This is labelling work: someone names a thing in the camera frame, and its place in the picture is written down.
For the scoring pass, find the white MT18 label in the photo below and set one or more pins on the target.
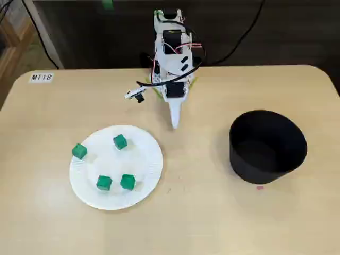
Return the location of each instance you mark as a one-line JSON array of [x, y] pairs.
[[41, 77]]

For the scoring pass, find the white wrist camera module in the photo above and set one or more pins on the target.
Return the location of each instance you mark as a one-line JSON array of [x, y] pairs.
[[134, 93]]

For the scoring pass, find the white slanted pole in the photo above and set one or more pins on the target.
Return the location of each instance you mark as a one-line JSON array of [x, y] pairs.
[[45, 34]]

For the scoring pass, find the small pink sticker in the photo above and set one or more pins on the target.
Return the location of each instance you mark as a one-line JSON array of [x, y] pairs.
[[260, 188]]

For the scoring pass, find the wooden furniture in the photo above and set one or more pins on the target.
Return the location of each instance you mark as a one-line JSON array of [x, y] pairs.
[[16, 40]]

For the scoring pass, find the black pot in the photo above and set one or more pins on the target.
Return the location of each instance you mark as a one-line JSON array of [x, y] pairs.
[[265, 159]]

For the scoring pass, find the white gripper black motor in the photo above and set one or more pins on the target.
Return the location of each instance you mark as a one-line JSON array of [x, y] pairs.
[[175, 91]]

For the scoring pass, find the green block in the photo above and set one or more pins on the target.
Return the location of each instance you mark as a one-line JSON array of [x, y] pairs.
[[120, 142], [104, 182], [79, 151], [128, 182]]

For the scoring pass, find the white paper plate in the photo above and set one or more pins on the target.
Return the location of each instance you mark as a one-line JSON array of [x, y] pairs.
[[114, 164]]

